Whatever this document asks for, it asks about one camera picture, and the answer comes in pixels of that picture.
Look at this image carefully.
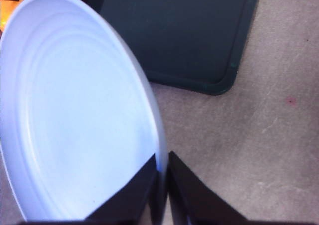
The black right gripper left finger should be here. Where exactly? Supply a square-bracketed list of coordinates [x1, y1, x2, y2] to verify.
[84, 153, 161, 222]

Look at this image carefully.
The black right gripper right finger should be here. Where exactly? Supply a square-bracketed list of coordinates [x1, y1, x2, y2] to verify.
[168, 150, 250, 225]

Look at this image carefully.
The blue round plate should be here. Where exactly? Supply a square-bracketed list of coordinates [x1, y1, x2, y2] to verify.
[0, 0, 168, 225]

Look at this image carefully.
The black rectangular tray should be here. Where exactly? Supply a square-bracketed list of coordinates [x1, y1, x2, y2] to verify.
[86, 0, 260, 97]

